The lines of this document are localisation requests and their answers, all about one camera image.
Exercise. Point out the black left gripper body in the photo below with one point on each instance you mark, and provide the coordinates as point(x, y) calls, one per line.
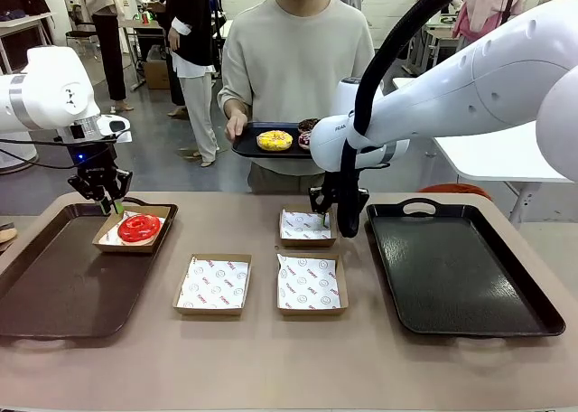
point(97, 168)

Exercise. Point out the person in black top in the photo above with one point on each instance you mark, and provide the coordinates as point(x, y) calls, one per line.
point(194, 46)

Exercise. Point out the red round stool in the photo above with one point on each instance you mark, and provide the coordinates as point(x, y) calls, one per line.
point(451, 190)

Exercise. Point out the pink and white donut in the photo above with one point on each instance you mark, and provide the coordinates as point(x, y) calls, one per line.
point(305, 141)

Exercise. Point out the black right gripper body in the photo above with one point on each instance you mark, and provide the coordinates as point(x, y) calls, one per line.
point(329, 190)

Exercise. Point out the person's right hand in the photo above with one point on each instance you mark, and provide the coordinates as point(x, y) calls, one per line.
point(235, 126)

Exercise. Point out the red glazed donut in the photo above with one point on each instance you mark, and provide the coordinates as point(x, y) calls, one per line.
point(139, 227)

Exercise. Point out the large black serving tray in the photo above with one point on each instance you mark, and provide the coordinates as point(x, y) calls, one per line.
point(451, 272)

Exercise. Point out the white background desk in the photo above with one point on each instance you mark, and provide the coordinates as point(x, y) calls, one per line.
point(227, 28)

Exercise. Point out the brown cardboard donut box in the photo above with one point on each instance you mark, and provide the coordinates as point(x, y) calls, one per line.
point(311, 312)
point(308, 243)
point(212, 311)
point(131, 248)

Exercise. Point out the person in beige sweater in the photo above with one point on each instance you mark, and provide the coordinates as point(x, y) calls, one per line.
point(293, 59)

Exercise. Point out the large brown serving tray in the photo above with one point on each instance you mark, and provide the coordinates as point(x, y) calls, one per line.
point(68, 285)

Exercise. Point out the white side table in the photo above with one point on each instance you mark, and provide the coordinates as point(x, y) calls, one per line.
point(496, 159)

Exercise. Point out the yellow sprinkled donut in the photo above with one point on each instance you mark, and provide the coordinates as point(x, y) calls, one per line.
point(274, 141)

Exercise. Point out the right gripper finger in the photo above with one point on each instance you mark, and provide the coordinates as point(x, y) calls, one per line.
point(319, 213)
point(325, 221)

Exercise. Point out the person in beige jacket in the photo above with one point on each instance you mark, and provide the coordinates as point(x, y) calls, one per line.
point(108, 46)

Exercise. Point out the gray background table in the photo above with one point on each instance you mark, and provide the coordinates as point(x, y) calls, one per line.
point(22, 21)

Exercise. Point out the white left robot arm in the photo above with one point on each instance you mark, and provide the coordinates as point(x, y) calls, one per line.
point(49, 91)

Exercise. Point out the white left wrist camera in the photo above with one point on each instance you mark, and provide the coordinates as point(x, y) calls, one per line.
point(125, 137)

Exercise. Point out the small black serving tray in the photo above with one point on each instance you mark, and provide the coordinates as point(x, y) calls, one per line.
point(246, 147)

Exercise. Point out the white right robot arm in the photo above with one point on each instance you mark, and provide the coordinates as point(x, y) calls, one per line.
point(451, 91)

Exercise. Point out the chocolate donut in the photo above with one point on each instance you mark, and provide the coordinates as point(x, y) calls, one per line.
point(308, 124)

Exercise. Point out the person in pink top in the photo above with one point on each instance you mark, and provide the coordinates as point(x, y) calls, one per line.
point(478, 5)

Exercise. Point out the cardboard box on floor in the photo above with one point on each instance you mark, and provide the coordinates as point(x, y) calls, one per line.
point(157, 74)

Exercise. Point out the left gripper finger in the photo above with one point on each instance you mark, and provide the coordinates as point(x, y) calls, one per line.
point(119, 190)
point(101, 199)

